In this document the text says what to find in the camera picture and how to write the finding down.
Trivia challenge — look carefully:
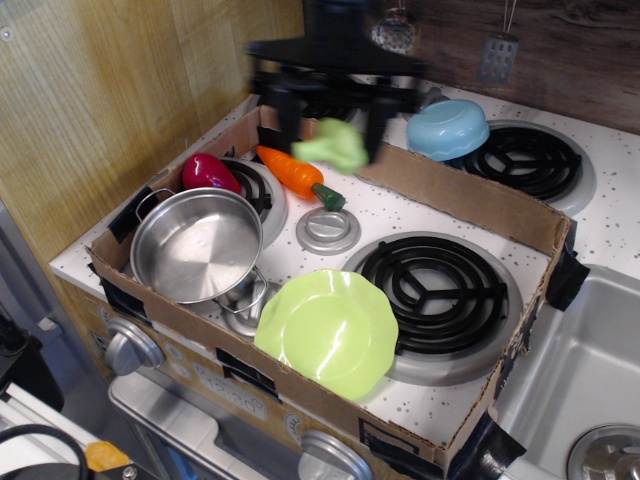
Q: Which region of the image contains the silver stove knob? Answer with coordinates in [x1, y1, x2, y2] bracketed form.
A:
[296, 208, 361, 256]
[223, 280, 280, 341]

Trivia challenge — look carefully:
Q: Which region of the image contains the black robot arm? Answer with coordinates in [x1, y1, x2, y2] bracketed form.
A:
[247, 1, 426, 162]

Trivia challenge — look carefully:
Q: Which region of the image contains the orange toy carrot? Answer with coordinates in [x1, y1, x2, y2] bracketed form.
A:
[255, 145, 346, 212]

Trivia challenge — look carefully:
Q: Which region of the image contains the brown cardboard fence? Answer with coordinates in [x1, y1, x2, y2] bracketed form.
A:
[85, 104, 591, 480]

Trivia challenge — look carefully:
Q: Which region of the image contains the hanging metal spatula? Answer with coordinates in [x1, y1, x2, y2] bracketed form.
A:
[476, 0, 519, 85]

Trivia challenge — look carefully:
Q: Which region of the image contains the light green plastic plate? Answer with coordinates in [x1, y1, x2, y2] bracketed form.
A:
[254, 269, 399, 400]

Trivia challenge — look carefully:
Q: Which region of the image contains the black object at left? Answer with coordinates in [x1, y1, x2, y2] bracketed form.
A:
[1, 316, 65, 412]

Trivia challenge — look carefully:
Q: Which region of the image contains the back left black burner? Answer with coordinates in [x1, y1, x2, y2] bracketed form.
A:
[301, 100, 368, 124]

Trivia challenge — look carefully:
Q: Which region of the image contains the front right black burner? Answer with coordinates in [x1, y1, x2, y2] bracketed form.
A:
[344, 231, 524, 387]

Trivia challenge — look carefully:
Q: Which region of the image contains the black burner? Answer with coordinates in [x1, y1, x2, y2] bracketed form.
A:
[447, 120, 596, 216]
[344, 231, 524, 387]
[301, 100, 368, 124]
[222, 157, 288, 248]

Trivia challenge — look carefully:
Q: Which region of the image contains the silver centre stove knob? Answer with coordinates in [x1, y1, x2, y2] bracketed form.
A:
[296, 208, 361, 256]

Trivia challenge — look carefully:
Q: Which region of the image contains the grey sink basin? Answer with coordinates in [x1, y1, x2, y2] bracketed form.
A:
[496, 266, 639, 479]

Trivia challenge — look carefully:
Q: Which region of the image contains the silver oven door handle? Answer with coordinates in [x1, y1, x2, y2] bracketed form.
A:
[109, 373, 298, 479]

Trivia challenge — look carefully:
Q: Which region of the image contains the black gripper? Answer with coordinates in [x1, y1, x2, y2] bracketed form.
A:
[247, 36, 426, 163]

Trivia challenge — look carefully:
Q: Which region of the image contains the silver oven knob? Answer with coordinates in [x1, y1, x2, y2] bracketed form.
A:
[105, 317, 165, 376]
[298, 429, 374, 480]

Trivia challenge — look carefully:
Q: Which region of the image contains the black cable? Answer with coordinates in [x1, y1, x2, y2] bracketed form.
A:
[0, 423, 91, 480]

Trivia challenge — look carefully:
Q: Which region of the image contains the green toy broccoli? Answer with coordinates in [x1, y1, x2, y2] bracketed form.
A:
[291, 118, 370, 175]

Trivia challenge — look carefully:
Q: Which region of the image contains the silver left oven knob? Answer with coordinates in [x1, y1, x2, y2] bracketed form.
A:
[105, 317, 165, 376]

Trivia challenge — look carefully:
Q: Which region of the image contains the silver right oven knob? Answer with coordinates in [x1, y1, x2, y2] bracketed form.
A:
[298, 429, 374, 480]

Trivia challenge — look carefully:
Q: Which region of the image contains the silver front stove knob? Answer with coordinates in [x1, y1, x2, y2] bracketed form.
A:
[223, 280, 280, 341]

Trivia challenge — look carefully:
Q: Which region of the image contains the silver sink drain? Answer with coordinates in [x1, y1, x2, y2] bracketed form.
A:
[565, 424, 639, 479]

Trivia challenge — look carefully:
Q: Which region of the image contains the orange yellow object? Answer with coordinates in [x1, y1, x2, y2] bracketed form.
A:
[84, 441, 131, 472]

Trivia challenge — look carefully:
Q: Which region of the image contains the silver metal pan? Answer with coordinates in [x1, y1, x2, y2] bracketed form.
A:
[130, 188, 268, 314]

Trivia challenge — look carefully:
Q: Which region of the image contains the red toy pepper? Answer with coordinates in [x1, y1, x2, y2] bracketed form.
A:
[181, 153, 242, 194]

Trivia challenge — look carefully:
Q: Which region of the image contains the back right black burner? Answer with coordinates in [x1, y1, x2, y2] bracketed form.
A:
[447, 120, 596, 216]

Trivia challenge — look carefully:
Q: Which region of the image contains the front left black burner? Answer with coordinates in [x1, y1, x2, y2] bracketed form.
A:
[222, 157, 288, 248]

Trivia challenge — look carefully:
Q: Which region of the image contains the light blue plastic bowl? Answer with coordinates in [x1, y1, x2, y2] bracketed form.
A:
[405, 99, 490, 162]

